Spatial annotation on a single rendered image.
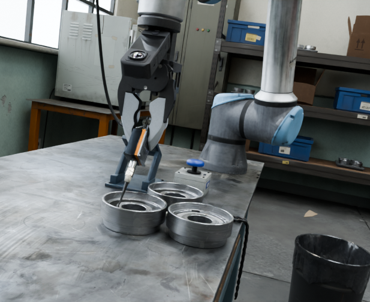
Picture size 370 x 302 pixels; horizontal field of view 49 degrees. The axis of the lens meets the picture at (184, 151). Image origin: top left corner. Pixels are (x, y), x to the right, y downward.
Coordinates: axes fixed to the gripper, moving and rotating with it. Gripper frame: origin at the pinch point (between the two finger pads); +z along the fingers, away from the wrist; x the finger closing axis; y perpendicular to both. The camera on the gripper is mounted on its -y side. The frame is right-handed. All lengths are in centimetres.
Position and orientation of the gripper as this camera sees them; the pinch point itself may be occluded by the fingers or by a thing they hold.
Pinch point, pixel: (140, 141)
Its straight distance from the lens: 68.6
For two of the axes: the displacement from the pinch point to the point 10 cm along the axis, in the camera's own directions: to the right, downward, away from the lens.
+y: 2.3, -1.3, 9.6
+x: -9.6, -1.7, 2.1
